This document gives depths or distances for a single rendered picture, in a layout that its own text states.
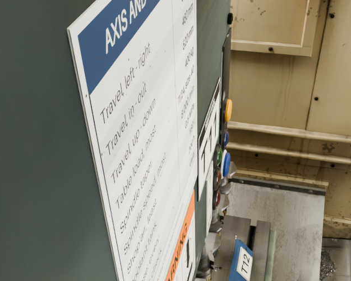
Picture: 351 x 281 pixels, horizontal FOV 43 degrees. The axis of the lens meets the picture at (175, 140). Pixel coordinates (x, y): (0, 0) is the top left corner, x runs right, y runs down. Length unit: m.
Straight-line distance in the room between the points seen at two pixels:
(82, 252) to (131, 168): 0.05
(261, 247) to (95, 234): 1.15
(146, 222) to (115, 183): 0.06
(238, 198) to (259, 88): 0.41
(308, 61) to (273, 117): 0.21
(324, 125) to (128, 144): 1.20
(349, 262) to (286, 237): 0.26
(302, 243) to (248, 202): 0.22
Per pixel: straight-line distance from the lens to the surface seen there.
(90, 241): 0.16
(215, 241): 0.90
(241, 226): 1.34
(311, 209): 1.52
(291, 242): 1.48
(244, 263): 1.21
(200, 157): 0.37
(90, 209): 0.16
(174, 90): 0.25
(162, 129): 0.23
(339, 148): 1.42
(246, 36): 1.23
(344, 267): 1.63
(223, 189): 0.98
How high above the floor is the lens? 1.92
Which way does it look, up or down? 38 degrees down
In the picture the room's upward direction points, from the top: 3 degrees counter-clockwise
